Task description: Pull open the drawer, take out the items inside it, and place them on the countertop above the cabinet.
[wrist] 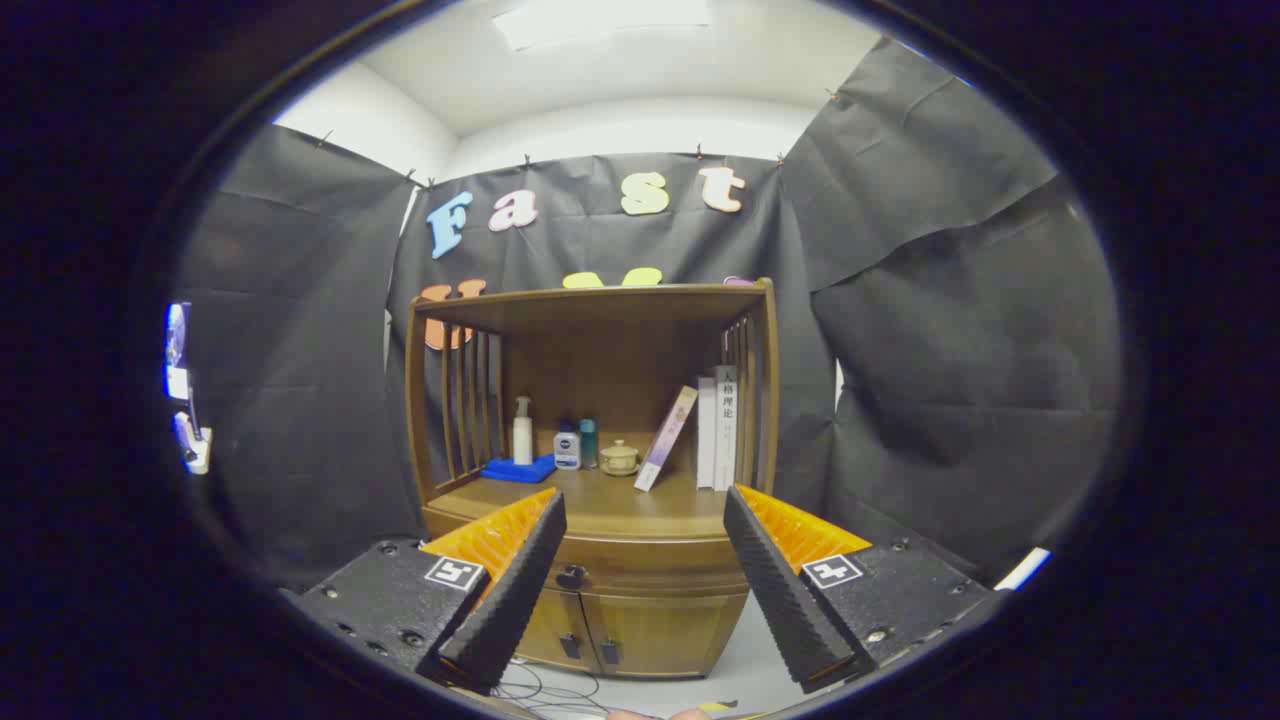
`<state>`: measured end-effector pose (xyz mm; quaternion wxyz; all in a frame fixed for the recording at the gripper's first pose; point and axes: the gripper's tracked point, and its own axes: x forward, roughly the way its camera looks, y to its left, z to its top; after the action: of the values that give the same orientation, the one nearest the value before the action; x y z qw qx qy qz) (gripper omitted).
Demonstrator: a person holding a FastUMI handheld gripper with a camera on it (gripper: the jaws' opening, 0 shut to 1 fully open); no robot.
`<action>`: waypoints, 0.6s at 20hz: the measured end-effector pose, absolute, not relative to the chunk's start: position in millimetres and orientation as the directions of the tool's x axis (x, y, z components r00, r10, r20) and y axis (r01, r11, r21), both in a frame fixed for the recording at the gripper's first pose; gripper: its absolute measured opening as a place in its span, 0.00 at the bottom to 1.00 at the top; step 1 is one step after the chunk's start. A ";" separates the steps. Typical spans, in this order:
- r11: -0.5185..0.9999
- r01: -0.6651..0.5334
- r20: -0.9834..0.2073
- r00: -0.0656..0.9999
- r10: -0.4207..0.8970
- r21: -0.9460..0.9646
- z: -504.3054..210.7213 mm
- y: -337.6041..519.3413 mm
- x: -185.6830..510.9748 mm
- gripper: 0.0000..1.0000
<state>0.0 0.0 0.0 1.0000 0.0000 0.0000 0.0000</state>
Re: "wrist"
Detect wooden cabinet door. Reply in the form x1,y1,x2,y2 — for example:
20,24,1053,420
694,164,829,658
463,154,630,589
515,588,599,673
582,592,749,681

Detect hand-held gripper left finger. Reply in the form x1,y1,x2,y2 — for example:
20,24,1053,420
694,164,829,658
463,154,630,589
283,487,568,696

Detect tangled floor cables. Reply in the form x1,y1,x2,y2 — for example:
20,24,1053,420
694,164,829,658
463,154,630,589
495,660,611,719

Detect wooden countertop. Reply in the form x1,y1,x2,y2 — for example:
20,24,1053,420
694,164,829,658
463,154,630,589
430,465,746,541

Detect wooden cabinet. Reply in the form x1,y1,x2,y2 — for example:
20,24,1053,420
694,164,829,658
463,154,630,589
404,280,781,681

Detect bright monitor screen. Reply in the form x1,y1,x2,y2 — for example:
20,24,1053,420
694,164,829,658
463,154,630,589
165,302,193,401

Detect blue folded cloth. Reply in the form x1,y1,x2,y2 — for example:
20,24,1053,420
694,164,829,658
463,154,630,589
481,455,557,484

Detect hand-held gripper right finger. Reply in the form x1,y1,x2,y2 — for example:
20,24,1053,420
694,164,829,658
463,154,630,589
723,484,1004,695

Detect wooden drawer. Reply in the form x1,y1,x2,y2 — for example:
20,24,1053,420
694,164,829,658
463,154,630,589
424,510,751,599

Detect purple pink book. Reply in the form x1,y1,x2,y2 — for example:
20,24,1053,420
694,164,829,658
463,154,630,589
634,386,699,493

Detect white book black lettering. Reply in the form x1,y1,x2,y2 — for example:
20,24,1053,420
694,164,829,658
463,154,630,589
714,365,739,491

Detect white device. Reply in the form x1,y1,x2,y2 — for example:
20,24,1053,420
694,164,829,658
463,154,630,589
175,410,213,476

